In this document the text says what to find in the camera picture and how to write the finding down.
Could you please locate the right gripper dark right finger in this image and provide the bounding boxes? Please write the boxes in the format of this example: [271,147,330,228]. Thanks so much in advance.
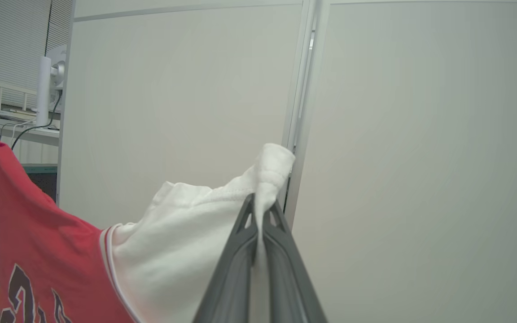
[263,200,329,323]

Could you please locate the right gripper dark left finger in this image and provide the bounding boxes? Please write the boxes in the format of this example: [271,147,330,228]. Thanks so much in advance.
[193,193,259,323]

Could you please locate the red white basketball jersey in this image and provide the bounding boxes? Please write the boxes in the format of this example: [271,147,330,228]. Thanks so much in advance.
[0,134,296,323]

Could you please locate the dark box with teal rim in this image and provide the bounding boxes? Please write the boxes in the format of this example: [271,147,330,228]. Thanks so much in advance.
[22,163,58,202]

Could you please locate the white desk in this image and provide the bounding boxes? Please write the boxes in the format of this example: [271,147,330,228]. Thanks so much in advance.
[0,118,60,147]

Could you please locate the white monitor stand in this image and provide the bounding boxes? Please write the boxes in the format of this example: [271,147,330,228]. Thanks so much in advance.
[36,56,52,127]

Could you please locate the white computer monitor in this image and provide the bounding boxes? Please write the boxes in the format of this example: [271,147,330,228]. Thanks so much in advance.
[45,44,67,113]

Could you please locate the white window blinds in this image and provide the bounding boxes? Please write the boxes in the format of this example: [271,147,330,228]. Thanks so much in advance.
[0,0,73,108]

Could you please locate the grey partition post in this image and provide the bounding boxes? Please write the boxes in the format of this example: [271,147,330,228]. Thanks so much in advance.
[282,0,332,227]

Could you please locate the black monitor cable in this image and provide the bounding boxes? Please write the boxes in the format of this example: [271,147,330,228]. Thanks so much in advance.
[11,91,62,151]

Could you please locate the white desk rail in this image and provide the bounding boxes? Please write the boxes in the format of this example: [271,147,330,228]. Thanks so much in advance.
[0,75,37,113]

